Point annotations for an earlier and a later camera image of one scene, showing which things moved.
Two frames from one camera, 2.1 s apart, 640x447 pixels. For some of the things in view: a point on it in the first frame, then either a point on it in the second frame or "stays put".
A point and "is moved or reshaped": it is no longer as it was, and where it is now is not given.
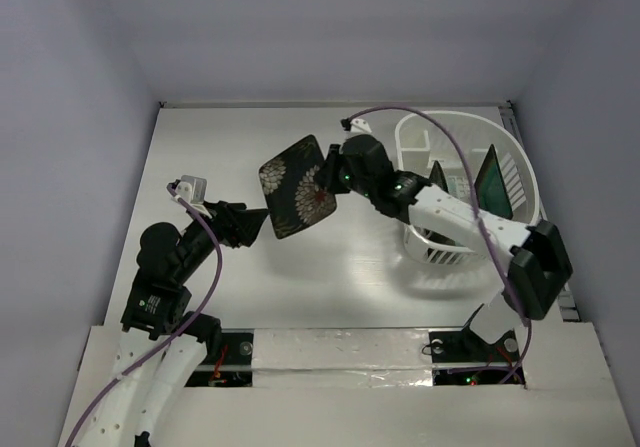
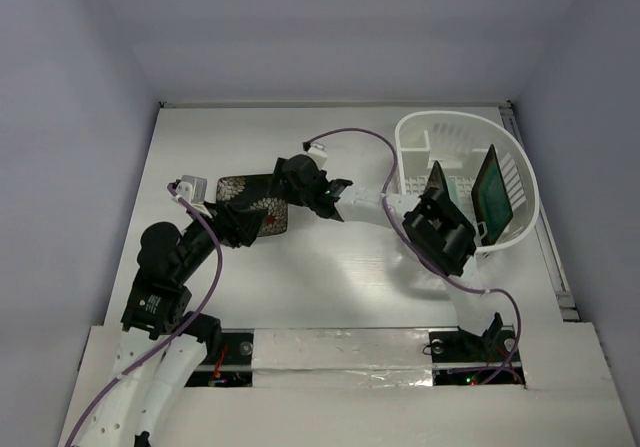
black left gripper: x=236 y=224 stays put
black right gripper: x=333 y=168 to x=280 y=182
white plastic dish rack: x=458 y=142 stays put
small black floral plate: x=438 y=178 stays put
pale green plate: x=459 y=186 stays put
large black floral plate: x=292 y=191 is moved or reshaped
